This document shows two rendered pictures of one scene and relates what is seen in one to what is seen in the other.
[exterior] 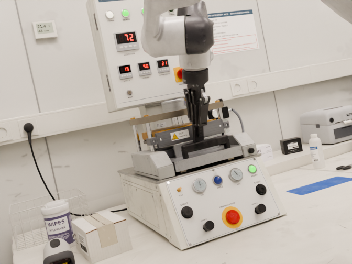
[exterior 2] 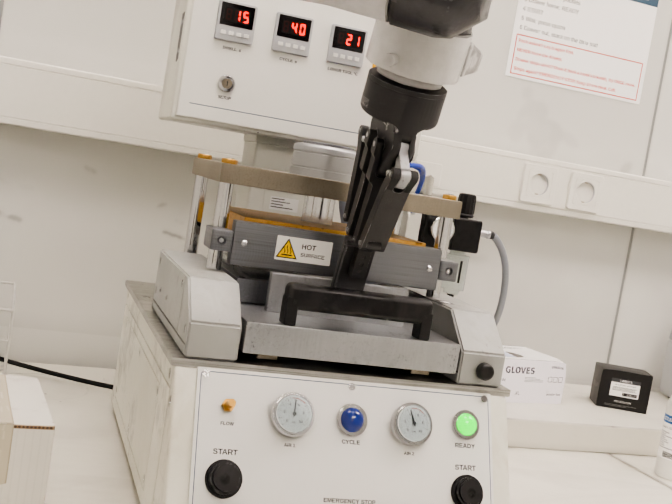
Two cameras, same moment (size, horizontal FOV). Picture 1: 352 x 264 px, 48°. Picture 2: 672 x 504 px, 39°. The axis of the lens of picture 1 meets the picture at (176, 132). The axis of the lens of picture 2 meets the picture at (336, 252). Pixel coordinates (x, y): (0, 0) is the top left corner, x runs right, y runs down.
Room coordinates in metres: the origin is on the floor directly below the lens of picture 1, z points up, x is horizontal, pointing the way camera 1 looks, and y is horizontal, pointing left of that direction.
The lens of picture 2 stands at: (0.23, -0.10, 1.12)
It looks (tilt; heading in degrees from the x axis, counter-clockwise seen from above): 5 degrees down; 3
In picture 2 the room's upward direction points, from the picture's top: 9 degrees clockwise
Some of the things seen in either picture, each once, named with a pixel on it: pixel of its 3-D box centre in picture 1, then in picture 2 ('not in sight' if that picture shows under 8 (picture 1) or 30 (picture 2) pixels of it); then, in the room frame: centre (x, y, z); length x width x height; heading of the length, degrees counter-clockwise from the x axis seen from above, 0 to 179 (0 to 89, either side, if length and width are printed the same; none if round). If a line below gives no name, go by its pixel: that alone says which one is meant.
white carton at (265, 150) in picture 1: (246, 156); (491, 371); (1.84, -0.30, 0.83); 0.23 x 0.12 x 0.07; 123
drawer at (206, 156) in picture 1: (188, 151); (315, 305); (1.27, -0.03, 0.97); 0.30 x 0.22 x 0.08; 22
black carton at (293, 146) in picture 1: (290, 145); (620, 387); (1.93, -0.54, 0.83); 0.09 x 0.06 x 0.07; 90
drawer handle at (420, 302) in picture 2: (206, 146); (358, 311); (1.14, -0.08, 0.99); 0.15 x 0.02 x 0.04; 112
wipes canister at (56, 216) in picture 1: (58, 224); not in sight; (1.26, 0.43, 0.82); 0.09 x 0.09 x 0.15
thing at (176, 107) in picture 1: (177, 118); (328, 201); (1.35, -0.02, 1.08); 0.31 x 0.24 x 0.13; 112
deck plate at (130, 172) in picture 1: (181, 163); (290, 329); (1.35, 0.00, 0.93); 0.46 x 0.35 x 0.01; 22
